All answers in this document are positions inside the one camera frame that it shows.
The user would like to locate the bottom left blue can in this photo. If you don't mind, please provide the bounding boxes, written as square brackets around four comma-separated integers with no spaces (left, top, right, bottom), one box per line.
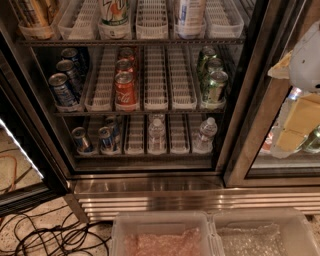
[72,127,93,153]

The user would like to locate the orange floor cable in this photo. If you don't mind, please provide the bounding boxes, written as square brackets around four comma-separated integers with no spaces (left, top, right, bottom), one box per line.
[0,153,18,195]

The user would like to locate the middle red cola can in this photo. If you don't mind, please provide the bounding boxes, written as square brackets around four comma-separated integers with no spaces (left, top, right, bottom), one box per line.
[115,59,134,73]

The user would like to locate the stainless steel fridge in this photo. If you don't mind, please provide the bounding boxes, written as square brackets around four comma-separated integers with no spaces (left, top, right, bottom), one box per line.
[0,0,320,222]

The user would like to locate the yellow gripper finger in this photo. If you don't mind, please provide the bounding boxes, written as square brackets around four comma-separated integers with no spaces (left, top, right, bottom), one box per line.
[276,93,320,152]
[267,52,292,79]

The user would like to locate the red cola can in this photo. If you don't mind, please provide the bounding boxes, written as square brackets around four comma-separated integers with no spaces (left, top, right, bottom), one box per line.
[114,72,136,105]
[118,47,136,62]
[115,59,134,73]

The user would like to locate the middle water bottle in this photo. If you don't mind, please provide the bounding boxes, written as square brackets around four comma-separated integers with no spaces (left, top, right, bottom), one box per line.
[148,118,166,153]

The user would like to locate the yellow tall can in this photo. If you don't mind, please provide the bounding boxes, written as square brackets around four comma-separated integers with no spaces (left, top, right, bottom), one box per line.
[16,0,55,27]

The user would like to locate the white green soda bottle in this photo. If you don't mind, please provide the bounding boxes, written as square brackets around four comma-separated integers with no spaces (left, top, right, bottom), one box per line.
[98,0,129,26]

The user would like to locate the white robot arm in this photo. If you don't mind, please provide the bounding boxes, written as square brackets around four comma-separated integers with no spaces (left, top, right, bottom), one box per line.
[268,21,320,154]

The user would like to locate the green can behind glass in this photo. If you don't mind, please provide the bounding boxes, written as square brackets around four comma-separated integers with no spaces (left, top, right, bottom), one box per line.
[302,125,320,154]

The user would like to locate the red can behind glass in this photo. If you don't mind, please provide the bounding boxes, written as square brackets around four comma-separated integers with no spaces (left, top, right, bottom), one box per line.
[260,128,274,154]

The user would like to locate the blue soda can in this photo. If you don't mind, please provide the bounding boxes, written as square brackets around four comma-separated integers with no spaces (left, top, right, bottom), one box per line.
[61,48,88,76]
[48,73,78,107]
[56,59,83,96]

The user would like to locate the black floor cables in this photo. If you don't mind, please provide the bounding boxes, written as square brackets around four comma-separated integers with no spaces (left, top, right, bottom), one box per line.
[0,205,111,256]

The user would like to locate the white blue bottle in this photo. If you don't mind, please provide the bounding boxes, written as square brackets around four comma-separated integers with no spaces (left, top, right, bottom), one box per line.
[174,0,206,28]

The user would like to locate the right fridge glass door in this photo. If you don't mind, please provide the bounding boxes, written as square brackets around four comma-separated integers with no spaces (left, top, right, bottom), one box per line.
[219,0,320,188]

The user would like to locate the left clear plastic bin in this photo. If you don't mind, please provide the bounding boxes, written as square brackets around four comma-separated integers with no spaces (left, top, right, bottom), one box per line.
[110,211,217,256]

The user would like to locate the right water bottle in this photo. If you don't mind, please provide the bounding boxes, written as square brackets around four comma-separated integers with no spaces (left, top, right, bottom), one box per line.
[194,117,218,153]

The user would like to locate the clear plastic bin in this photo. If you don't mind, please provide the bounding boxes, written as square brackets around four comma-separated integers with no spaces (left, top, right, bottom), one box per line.
[110,211,217,256]
[213,208,320,256]

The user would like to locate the green soda can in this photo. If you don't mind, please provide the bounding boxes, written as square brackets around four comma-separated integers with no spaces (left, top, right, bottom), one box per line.
[202,71,228,103]
[201,58,224,85]
[196,46,217,80]

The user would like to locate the open fridge door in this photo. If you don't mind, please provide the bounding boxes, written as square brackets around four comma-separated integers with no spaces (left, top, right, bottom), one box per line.
[0,35,67,217]

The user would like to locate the bottom rear blue can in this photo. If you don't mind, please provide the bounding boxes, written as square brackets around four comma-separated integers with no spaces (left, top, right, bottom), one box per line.
[105,115,121,143]

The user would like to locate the right clear plastic bin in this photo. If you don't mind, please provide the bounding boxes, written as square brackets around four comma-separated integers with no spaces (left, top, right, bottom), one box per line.
[213,208,320,256]

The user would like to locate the rear red cola can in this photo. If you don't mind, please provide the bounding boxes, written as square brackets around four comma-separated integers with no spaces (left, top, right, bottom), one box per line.
[118,47,136,62]

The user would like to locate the front red cola can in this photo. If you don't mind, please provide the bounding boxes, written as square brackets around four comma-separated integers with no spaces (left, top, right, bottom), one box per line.
[114,72,136,105]

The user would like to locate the water bottle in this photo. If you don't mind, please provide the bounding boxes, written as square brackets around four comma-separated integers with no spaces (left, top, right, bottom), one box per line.
[148,118,166,153]
[194,117,218,153]

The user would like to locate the front blue soda can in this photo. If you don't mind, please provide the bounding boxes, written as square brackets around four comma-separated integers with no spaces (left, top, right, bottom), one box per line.
[48,73,78,107]

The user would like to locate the middle blue soda can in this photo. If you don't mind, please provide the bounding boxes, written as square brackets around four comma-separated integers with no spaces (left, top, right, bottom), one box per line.
[56,59,83,96]

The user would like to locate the rear blue soda can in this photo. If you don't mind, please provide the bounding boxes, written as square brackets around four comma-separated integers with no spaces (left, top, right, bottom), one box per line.
[61,48,88,76]

